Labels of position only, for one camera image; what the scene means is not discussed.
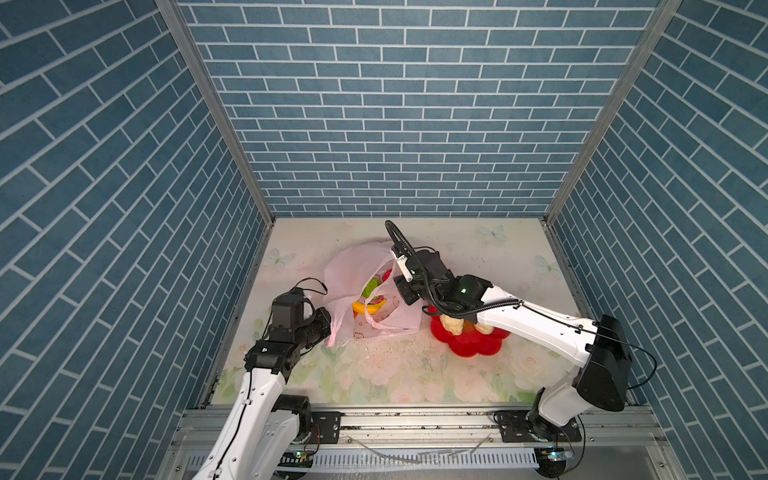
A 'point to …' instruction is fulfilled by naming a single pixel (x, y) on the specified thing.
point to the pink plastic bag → (361, 296)
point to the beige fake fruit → (454, 325)
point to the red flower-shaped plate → (469, 343)
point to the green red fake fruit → (373, 283)
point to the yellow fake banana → (359, 307)
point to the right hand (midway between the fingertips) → (397, 271)
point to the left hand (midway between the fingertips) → (340, 315)
